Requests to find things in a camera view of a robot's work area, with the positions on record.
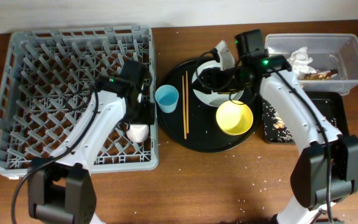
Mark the grey dishwasher rack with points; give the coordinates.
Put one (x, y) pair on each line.
(47, 76)

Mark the gold foil wrapper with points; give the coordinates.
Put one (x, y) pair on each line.
(321, 75)

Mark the light blue plastic cup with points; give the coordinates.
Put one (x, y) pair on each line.
(166, 97)

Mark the right wooden chopstick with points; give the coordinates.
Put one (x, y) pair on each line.
(186, 103)

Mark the yellow plastic bowl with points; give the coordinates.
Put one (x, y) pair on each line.
(234, 118)

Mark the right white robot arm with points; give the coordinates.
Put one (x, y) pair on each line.
(327, 169)

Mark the wooden chopstick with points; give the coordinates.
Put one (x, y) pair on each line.
(184, 107)
(186, 103)

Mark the black rectangular bin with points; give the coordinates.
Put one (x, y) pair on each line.
(330, 104)

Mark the clear plastic bin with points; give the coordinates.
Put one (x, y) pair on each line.
(328, 51)

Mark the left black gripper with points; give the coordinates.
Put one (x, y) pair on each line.
(147, 114)

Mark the left wooden chopstick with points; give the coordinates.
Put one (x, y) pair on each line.
(184, 107)

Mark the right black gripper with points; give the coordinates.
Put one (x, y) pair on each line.
(217, 83)

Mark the crumpled white tissue in bin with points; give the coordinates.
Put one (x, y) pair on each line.
(299, 61)

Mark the food scraps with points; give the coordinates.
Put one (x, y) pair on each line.
(278, 122)

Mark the round black tray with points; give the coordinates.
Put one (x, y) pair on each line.
(205, 135)

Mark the pink plastic cup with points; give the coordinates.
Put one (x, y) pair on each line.
(138, 132)

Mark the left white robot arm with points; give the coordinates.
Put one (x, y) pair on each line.
(60, 189)

